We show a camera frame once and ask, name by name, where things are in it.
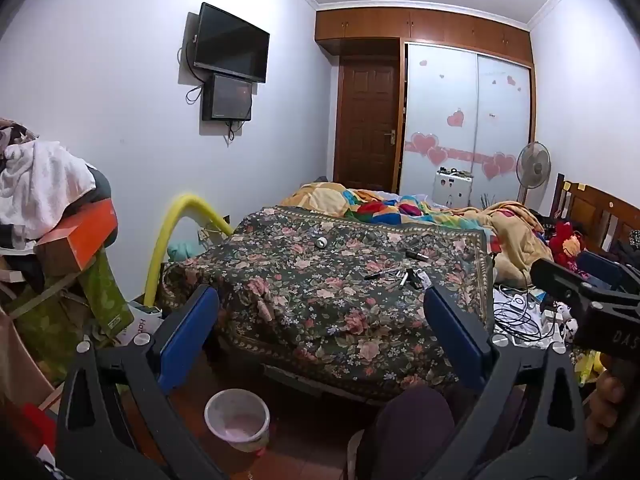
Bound white heart-decorated sliding wardrobe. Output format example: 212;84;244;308
402;40;536;211

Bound green leaf-print box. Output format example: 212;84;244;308
72;250;135;346

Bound orange cardboard box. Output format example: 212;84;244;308
35;197;118;276

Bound yellow fleece blanket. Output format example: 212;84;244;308
457;200;553;281

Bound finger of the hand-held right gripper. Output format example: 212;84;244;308
530;258;621;311
577;251;640;293

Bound wooden overhead cabinets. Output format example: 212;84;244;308
315;7;533;66

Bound tangle of black cables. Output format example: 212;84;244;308
492;285;546;341

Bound white plastic bag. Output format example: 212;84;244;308
127;300;166;346

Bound white plastic waste bin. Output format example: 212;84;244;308
204;388;272;456

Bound red plush toy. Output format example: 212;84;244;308
547;220;586;268

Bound brown board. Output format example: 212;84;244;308
0;305;56;406

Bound yellow toy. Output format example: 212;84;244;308
575;350;603;386

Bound person's knee in purple trousers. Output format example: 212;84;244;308
360;385;456;480

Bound brown wooden door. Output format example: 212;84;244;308
337;55;402;192

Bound white box appliance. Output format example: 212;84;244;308
434;167;473;208

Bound dark cloth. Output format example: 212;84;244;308
87;165;113;206

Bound wall-mounted black television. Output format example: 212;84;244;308
192;2;271;84

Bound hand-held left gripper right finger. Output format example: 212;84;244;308
424;285;588;480

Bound wooden bed headboard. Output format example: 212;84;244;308
552;172;640;256

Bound black television cable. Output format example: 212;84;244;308
177;45;204;106

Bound colourful patchwork quilt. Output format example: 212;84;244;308
280;182;496;233

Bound green leaf pattern cloth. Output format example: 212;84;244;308
10;280;96;381

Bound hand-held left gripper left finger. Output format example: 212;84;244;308
55;285;231;480

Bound teal cloth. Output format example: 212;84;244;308
167;242;206;263

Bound person's right hand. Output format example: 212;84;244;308
582;355;626;446

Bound dark floral blanket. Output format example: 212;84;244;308
160;205;496;401

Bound standing electric fan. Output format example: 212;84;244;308
515;141;553;206

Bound yellow foam tube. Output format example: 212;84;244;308
142;194;235;306

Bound white towel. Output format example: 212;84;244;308
0;139;98;228

